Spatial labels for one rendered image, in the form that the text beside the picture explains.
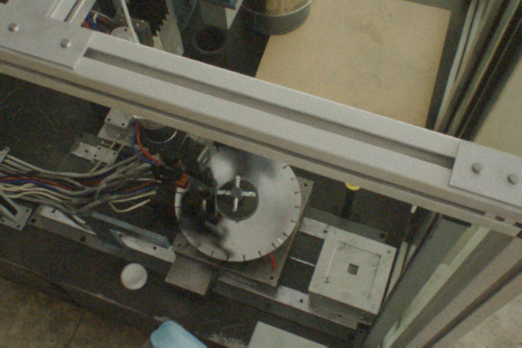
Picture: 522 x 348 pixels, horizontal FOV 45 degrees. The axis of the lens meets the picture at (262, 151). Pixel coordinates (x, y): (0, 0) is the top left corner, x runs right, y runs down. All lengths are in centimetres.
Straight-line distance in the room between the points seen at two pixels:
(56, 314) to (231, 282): 107
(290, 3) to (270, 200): 65
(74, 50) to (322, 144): 22
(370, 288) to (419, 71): 79
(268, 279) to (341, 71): 75
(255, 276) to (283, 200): 22
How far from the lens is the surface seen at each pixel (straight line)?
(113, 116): 189
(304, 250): 181
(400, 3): 227
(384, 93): 205
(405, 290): 112
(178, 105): 51
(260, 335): 161
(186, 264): 175
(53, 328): 268
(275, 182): 167
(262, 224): 163
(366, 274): 165
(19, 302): 276
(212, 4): 152
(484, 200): 49
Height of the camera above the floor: 248
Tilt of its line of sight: 64 degrees down
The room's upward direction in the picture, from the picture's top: 5 degrees counter-clockwise
